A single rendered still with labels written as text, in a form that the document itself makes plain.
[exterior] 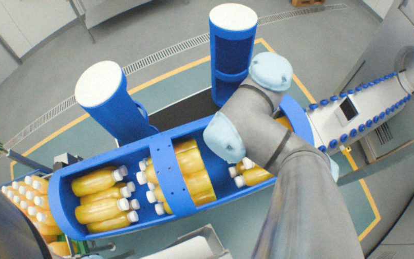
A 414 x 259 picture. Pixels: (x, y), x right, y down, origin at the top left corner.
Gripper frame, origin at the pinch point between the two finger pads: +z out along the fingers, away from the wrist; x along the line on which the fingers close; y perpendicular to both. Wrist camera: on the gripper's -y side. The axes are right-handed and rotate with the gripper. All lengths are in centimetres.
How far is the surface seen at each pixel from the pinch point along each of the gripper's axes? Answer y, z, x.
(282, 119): 15.0, -3.0, 1.3
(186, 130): -14.3, -5.1, 7.7
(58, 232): -90, 21, -8
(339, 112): 58, 19, 2
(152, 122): -39, 100, 74
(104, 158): -41.1, -5.0, 7.8
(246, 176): -0.7, 7.5, -9.1
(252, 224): 11, 116, -36
